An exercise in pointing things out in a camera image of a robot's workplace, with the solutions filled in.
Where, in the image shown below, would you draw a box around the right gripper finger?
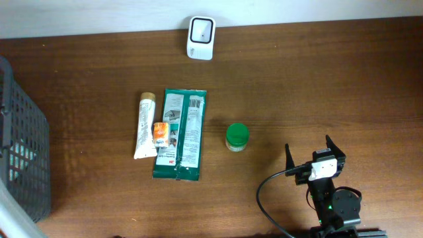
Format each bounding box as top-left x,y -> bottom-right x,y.
325,135 -> 346,159
285,143 -> 295,177

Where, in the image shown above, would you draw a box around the green lid small jar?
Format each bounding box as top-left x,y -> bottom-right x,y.
225,123 -> 250,152

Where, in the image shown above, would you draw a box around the green 3M wipes packet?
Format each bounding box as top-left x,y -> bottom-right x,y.
153,89 -> 207,181

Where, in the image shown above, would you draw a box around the small orange packet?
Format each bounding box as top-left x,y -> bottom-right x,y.
153,122 -> 170,148

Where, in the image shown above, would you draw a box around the white cream tube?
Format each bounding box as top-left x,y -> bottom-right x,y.
134,92 -> 157,159

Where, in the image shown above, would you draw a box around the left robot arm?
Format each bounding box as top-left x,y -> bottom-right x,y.
1,182 -> 47,238

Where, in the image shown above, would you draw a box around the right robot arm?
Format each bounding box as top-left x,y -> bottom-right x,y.
285,136 -> 362,237

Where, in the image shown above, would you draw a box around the white barcode scanner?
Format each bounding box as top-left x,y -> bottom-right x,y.
186,16 -> 216,60

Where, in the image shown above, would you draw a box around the grey plastic mesh basket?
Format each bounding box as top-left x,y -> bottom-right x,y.
1,57 -> 52,223

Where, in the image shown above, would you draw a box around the black right arm base rail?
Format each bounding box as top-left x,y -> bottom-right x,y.
309,227 -> 388,238

